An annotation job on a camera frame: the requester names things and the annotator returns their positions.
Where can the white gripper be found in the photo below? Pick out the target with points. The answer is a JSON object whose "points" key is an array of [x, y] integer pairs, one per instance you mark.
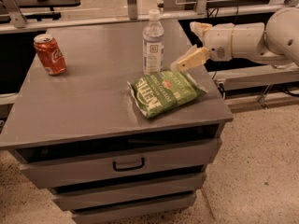
{"points": [[219, 42]]}

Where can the green jalapeno chip bag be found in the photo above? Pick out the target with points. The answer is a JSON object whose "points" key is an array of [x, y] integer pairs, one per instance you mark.
{"points": [[164, 91]]}

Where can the grey drawer cabinet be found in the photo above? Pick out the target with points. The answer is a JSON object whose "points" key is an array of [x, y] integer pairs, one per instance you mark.
{"points": [[66, 131]]}

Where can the orange soda can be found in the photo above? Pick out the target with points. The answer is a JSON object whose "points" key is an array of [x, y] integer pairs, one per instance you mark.
{"points": [[49, 54]]}

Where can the black drawer handle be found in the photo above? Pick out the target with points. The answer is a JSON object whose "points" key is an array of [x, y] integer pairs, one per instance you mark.
{"points": [[128, 166]]}

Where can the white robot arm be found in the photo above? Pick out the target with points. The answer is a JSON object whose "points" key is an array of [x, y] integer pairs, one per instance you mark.
{"points": [[275, 42]]}

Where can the clear plastic water bottle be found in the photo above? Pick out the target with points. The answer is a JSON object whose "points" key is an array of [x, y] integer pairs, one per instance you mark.
{"points": [[153, 44]]}

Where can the dark background table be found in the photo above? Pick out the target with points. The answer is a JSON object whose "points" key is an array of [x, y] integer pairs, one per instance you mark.
{"points": [[45, 9]]}

